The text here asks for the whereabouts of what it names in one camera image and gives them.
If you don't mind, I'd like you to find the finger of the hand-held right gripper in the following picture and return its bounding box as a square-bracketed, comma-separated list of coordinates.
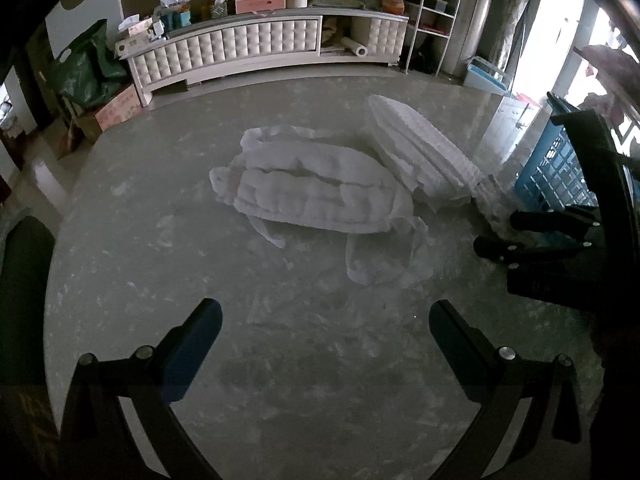
[509, 205, 602, 237]
[473, 234, 595, 275]

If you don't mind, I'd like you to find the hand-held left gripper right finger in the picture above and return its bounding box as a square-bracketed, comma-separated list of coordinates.
[429, 300, 583, 480]

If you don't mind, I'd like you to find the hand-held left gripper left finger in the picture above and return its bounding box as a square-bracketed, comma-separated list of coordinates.
[60, 298, 224, 480]

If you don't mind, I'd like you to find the blue plastic basket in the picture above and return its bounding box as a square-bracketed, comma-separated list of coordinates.
[514, 91, 601, 212]

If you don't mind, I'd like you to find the white waffle towel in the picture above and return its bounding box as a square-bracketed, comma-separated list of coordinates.
[366, 94, 485, 209]

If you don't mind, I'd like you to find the white padded cloth with straps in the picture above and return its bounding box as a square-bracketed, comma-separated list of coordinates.
[209, 125, 435, 287]

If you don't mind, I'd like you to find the blue and white bucket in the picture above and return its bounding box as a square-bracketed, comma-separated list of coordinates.
[462, 55, 512, 94]

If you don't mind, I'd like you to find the patterned curtain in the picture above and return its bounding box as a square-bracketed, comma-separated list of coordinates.
[489, 0, 549, 70]

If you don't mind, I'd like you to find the white standing air conditioner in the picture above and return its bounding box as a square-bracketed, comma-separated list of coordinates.
[457, 0, 502, 79]

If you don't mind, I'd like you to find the white metal rack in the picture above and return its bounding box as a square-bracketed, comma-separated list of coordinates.
[404, 0, 464, 79]

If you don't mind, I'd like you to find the pink printed cardboard box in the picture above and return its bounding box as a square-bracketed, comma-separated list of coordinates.
[75, 82, 142, 142]

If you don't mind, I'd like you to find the white paper roll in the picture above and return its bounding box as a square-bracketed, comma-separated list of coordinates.
[342, 35, 370, 58]

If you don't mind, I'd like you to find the green shopping bag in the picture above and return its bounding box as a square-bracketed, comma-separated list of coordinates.
[46, 19, 129, 110]

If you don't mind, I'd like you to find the white tufted television cabinet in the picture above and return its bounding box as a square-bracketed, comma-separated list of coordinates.
[127, 7, 411, 107]

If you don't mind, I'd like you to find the white tissue box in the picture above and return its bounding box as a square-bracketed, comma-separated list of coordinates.
[114, 34, 154, 57]

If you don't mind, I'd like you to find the red and white snack bag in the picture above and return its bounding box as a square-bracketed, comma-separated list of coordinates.
[159, 0, 194, 26]

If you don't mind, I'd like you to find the pink drawer box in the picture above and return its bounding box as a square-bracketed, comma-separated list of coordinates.
[235, 0, 288, 15]

